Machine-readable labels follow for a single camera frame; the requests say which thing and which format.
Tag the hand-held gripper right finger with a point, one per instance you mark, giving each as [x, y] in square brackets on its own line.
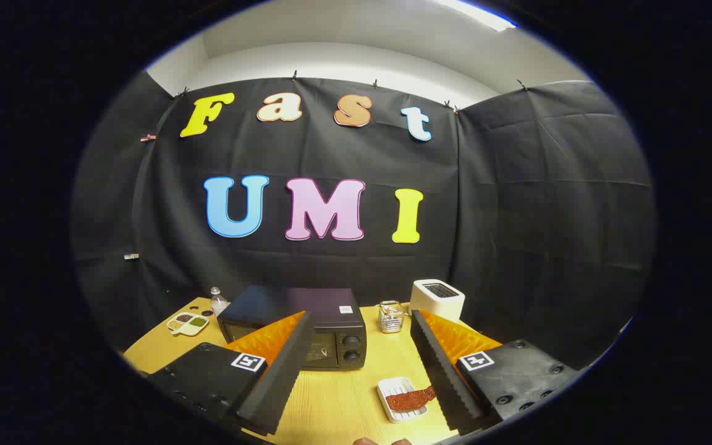
[439, 371]

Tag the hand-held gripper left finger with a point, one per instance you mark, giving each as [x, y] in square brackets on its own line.
[282, 371]

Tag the red meat slice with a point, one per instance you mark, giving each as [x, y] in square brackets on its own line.
[408, 400]

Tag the black toaster oven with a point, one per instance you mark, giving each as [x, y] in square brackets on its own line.
[322, 306]

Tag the white bread toaster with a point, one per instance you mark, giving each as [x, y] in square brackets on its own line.
[436, 303]

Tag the white ribbed tray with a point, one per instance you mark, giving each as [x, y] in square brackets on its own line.
[393, 388]

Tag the clear plastic bottle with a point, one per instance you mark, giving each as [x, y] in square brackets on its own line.
[218, 304]

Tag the divided white condiment dish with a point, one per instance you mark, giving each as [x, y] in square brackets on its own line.
[188, 324]

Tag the pink clip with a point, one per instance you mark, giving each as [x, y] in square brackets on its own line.
[148, 138]

